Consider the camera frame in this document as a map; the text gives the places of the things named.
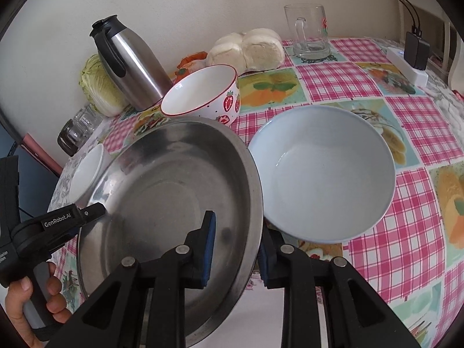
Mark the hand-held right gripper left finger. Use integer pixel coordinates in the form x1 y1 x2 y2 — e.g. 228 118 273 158
45 210 217 348

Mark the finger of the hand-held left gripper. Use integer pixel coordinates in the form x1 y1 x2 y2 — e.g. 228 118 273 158
73 203 107 227

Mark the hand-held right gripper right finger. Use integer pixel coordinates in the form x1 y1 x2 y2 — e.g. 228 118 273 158
258 226 423 348

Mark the small white bowl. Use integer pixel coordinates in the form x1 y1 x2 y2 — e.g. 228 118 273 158
68 144 106 202

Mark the person's left hand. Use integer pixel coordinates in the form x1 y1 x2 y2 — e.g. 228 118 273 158
0 262 68 348

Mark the dark blue cabinet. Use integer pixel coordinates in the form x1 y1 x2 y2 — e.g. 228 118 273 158
0 127 60 222

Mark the pink pipe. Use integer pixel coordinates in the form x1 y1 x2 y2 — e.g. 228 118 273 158
21 133 63 177

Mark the clear drinking glass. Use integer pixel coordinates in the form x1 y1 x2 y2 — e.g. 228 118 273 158
73 104 101 135

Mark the light blue bowl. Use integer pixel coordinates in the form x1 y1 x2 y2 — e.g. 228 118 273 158
248 105 396 243

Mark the napa cabbage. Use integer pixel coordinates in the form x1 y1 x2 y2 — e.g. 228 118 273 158
79 54 130 117

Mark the stainless steel thermos jug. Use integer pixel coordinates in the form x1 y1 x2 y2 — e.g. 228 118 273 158
89 15 174 111

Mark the pink checked tablecloth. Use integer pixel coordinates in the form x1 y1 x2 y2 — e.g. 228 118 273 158
47 36 464 348

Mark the orange snack packet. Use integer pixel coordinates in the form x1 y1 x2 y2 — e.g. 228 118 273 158
176 51 209 80

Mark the bag of white buns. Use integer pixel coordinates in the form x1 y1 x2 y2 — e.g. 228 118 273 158
206 28 285 72

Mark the clear glass mug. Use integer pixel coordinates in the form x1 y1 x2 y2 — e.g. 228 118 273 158
284 4 332 59

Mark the white power strip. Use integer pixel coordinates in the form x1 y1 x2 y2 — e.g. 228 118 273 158
386 46 429 87

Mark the black power adapter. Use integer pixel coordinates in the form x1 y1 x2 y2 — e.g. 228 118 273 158
404 32 422 68
416 38 431 70

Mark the white chair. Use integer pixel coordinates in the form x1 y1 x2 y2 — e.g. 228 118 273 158
394 0 464 88

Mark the glass teapot with brown handle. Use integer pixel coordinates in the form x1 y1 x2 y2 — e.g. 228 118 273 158
57 119 86 155

